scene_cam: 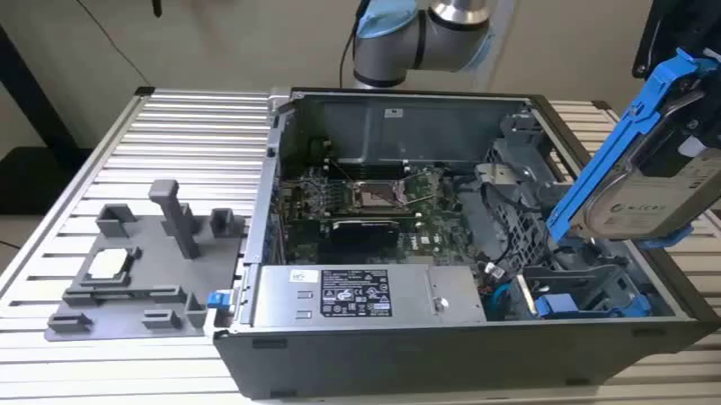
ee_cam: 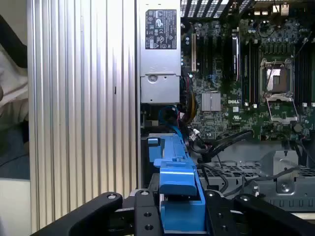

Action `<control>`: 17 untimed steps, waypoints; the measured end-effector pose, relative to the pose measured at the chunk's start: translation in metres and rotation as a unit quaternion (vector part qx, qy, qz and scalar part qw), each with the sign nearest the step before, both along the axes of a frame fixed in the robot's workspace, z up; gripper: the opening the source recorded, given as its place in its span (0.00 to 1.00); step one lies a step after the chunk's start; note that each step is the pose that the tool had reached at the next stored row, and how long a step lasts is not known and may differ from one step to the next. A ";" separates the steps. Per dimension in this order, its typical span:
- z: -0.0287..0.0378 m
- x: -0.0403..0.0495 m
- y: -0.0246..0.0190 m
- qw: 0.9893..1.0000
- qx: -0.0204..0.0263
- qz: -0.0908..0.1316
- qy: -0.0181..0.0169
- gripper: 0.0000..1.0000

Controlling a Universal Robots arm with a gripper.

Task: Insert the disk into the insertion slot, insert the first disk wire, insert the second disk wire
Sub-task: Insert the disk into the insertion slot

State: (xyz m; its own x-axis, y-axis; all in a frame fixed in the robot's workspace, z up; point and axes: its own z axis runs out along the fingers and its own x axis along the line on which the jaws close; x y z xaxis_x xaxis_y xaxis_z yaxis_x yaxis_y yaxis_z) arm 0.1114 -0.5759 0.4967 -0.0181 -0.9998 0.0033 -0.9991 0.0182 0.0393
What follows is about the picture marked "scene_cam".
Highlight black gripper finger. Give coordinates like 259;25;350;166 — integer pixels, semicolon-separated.
638;120;721;179

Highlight hard disk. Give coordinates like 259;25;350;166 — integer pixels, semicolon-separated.
544;46;721;253

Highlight grey metal disk bay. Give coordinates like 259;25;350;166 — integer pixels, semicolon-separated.
474;112;575;275

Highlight blue disk carrier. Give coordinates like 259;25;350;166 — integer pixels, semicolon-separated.
532;294;650;319

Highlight green motherboard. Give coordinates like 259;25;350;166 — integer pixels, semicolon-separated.
277;164;487;267

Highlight metal socket cover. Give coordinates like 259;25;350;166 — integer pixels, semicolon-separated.
399;166;447;204

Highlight CPU socket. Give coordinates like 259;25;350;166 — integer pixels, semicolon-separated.
348;179;414;212

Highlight RAM slots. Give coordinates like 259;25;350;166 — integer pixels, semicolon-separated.
329;159;410;180

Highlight black graphics card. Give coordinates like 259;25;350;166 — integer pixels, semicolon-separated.
317;214;422;263

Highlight black open PC case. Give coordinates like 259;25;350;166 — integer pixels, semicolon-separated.
211;86;721;400

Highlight silver power supply unit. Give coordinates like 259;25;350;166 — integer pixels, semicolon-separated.
251;264;487;327

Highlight blue case latch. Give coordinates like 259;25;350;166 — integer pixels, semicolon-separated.
205;289;232;314

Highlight grey parts rack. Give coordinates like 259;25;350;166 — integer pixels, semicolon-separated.
42;178;249;341

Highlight silver CPU chip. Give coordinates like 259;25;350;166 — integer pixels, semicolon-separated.
82;248;136;282

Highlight dark furniture panel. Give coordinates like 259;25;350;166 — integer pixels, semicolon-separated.
0;23;95;217

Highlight black wire bundle white connector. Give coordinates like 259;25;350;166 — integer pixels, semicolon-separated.
474;248;524;293

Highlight blue data cable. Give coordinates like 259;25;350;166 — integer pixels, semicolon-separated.
484;279;512;321

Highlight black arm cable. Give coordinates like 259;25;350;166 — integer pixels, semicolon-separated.
336;0;374;88

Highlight thin black wall cable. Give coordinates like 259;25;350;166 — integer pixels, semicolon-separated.
76;0;148;89

